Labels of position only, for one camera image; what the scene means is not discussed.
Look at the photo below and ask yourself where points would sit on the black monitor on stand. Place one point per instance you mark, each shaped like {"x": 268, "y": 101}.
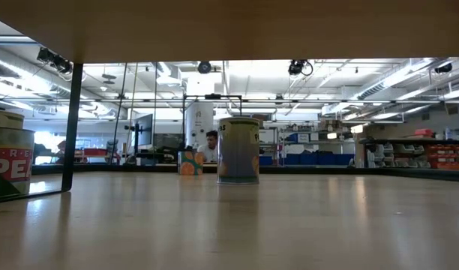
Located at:
{"x": 144, "y": 129}

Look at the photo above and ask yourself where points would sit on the black ceiling-hung device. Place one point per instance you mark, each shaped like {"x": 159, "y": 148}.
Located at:
{"x": 297, "y": 66}
{"x": 55, "y": 60}

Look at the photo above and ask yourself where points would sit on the silver top tin can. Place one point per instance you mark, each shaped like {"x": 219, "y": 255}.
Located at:
{"x": 4, "y": 120}

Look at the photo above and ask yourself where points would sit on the white cylindrical tank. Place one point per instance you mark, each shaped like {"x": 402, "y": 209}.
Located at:
{"x": 199, "y": 120}

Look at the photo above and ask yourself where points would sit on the small orange print can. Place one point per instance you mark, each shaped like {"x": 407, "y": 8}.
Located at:
{"x": 190, "y": 163}

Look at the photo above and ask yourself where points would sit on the person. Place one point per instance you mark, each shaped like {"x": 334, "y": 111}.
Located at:
{"x": 210, "y": 148}

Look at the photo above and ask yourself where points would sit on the storage rack with bins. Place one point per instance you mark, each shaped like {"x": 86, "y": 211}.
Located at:
{"x": 417, "y": 153}

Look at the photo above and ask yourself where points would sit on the tall fruit label can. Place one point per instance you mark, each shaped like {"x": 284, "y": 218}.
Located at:
{"x": 238, "y": 153}

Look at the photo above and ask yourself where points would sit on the green peas tin can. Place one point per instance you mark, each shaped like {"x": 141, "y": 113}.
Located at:
{"x": 10, "y": 165}

